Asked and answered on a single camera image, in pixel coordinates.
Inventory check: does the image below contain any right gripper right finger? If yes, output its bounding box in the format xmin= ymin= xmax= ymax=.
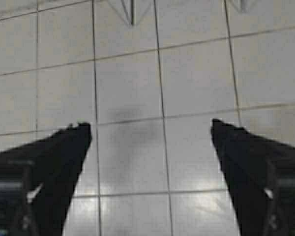
xmin=210 ymin=118 xmax=295 ymax=236

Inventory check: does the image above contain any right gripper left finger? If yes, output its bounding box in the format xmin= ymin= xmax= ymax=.
xmin=0 ymin=122 xmax=92 ymax=236

